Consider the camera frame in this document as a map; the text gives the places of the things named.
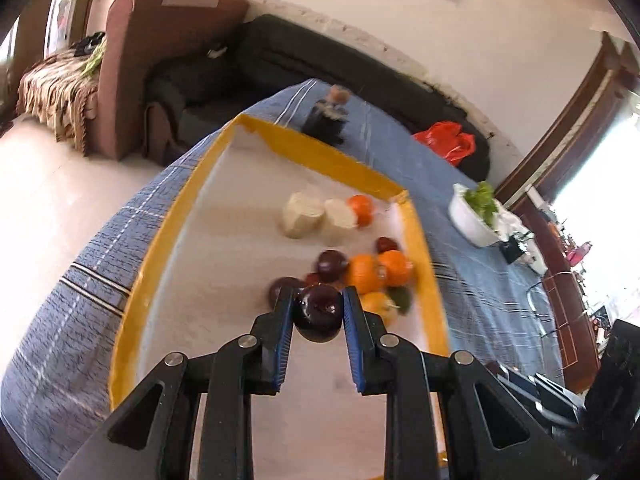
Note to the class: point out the red plastic bag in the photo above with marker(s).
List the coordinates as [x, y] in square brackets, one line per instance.
[445, 140]

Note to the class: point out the black squat bottle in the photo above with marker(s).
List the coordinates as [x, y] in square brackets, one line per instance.
[511, 252]

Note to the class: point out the pink bottle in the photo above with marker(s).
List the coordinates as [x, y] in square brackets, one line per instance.
[580, 252]

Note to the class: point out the black sofa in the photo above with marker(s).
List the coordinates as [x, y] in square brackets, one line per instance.
[280, 55]

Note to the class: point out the mandarin orange with leaf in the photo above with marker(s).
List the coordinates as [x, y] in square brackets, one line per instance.
[377, 307]

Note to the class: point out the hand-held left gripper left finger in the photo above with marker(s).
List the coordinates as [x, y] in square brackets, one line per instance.
[286, 345]

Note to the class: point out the brown wooden ledge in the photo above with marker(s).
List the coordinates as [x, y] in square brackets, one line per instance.
[570, 330]

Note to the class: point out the black bottle with cork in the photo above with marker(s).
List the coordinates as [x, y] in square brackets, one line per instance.
[325, 122]

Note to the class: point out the brown armchair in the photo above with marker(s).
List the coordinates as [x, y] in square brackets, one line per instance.
[130, 60]

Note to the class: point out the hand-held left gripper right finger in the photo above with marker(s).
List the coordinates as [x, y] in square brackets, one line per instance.
[352, 350]

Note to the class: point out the white crumpled cloth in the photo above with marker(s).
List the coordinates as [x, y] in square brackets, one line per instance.
[515, 225]

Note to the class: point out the green lettuce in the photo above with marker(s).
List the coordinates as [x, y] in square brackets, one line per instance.
[482, 200]

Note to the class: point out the wooden framed window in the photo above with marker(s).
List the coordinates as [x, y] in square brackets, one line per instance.
[590, 90]

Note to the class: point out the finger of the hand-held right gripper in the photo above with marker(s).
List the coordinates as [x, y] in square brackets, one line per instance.
[515, 377]
[560, 400]

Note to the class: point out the fringed patterned table cloth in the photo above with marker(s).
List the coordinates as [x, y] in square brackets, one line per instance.
[55, 95]

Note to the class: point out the yellow cardboard tray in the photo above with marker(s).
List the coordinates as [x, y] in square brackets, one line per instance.
[225, 240]

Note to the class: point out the dark purple plum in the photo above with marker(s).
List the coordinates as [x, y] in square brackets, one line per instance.
[280, 290]
[318, 312]
[331, 265]

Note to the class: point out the blue plaid blanket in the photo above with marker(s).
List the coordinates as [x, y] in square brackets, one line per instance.
[60, 320]

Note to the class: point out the white bowl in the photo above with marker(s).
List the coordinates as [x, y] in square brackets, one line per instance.
[467, 220]

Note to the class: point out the cream white cut chunk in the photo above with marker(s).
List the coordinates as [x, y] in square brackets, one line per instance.
[300, 215]
[340, 214]

